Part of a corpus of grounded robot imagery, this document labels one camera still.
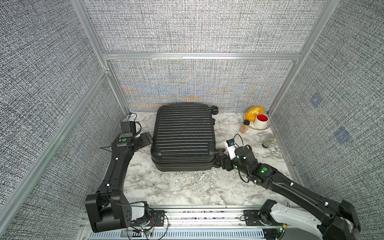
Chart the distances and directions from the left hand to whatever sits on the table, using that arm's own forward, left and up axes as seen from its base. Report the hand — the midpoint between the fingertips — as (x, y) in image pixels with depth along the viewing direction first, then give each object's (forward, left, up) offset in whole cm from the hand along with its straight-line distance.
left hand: (147, 138), depth 83 cm
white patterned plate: (+22, -70, -16) cm, 75 cm away
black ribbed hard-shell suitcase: (-3, -20, +2) cm, 20 cm away
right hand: (-10, -41, -1) cm, 42 cm away
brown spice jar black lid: (+15, -61, -12) cm, 64 cm away
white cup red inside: (+18, -73, -10) cm, 76 cm away
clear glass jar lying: (+2, -73, -10) cm, 74 cm away
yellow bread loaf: (+27, -70, -11) cm, 76 cm away
